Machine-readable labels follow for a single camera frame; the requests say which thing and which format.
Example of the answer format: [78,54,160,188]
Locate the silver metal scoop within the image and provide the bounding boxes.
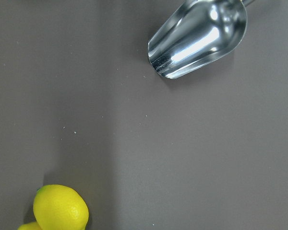
[148,0,252,79]

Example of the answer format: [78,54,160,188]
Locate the yellow lemon left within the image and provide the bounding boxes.
[33,184,89,230]

